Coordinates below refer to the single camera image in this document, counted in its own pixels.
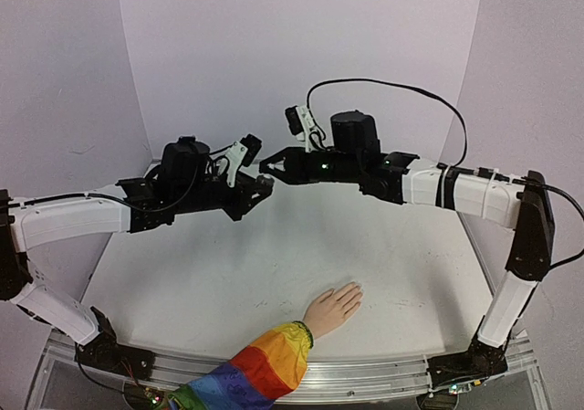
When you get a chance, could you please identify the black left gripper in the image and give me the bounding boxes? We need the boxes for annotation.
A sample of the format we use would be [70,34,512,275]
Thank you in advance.
[176,172,275,223]

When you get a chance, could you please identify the purple nail polish bottle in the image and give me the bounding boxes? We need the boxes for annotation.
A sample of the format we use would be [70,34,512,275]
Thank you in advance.
[256,174,275,189]

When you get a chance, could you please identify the rainbow sleeve forearm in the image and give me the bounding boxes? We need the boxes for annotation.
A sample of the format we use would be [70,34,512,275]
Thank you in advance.
[159,321,314,409]

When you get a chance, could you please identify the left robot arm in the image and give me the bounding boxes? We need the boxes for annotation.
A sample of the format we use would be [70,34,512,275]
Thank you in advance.
[29,194,278,356]

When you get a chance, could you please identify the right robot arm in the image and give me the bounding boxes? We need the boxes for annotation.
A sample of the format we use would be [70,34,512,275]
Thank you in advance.
[259,147,555,391]

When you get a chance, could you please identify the mannequin hand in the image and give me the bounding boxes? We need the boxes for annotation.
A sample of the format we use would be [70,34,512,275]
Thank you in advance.
[302,282,363,340]

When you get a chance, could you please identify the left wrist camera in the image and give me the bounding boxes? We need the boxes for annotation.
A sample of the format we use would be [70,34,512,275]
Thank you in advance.
[224,134,262,188]

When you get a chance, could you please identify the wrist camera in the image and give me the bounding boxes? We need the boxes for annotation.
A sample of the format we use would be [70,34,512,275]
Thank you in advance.
[285,106,323,152]
[224,134,262,188]

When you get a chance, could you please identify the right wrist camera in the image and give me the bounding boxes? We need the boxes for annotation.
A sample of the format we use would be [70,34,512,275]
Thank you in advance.
[285,106,323,152]

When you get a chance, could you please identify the black left camera cable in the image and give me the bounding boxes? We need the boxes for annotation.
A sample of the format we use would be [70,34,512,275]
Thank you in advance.
[0,147,229,210]

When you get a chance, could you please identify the black camera cable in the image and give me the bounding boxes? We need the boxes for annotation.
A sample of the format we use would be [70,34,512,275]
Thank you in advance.
[0,147,229,210]
[306,79,469,169]

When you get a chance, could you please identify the black right camera cable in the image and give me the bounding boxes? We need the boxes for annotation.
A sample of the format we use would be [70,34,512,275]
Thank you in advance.
[306,79,469,169]

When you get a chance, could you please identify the aluminium front rail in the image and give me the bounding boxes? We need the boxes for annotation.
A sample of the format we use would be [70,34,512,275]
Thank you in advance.
[44,321,536,409]

